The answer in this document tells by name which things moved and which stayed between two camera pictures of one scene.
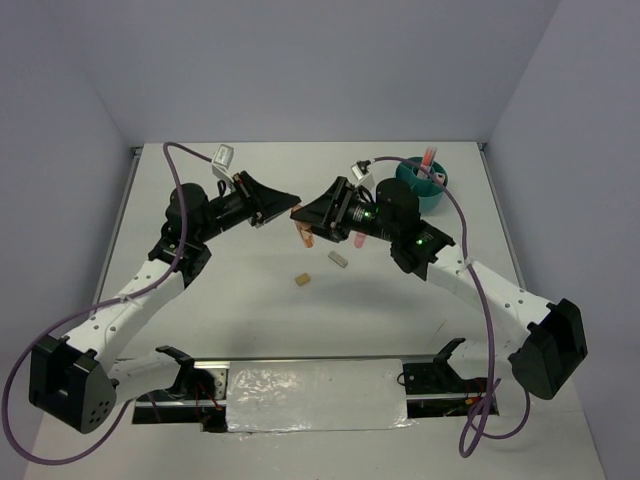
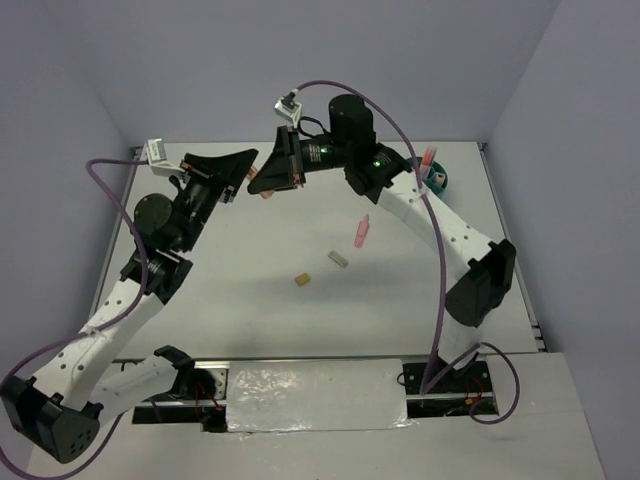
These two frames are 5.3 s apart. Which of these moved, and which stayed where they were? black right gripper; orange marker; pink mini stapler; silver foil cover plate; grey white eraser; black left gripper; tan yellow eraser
Moved: black right gripper; orange marker; black left gripper
Stayed: grey white eraser; silver foil cover plate; tan yellow eraser; pink mini stapler
